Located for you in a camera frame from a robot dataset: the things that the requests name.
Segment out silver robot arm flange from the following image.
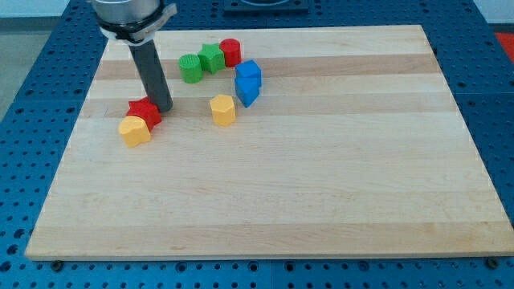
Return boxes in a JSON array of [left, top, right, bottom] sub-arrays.
[[90, 0, 177, 46]]

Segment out wooden board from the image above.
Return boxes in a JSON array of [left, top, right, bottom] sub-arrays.
[[26, 25, 513, 261]]

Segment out yellow hexagon block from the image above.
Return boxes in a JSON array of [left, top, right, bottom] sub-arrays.
[[210, 95, 236, 126]]

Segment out green star block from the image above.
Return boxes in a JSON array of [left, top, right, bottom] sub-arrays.
[[198, 43, 226, 75]]

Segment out blue wedge block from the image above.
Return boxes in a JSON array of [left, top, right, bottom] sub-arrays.
[[235, 77, 260, 108]]

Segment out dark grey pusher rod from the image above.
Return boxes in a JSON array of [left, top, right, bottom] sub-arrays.
[[129, 40, 173, 112]]

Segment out red cylinder block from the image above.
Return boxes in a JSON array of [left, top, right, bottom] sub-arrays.
[[219, 39, 242, 67]]

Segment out green cylinder block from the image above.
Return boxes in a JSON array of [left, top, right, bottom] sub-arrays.
[[178, 54, 203, 83]]

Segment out blue cube block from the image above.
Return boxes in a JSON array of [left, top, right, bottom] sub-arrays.
[[235, 59, 262, 87]]

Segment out red star block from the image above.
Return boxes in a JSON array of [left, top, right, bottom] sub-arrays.
[[126, 97, 161, 132]]

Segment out yellow heart block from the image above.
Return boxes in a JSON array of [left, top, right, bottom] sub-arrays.
[[118, 116, 151, 148]]

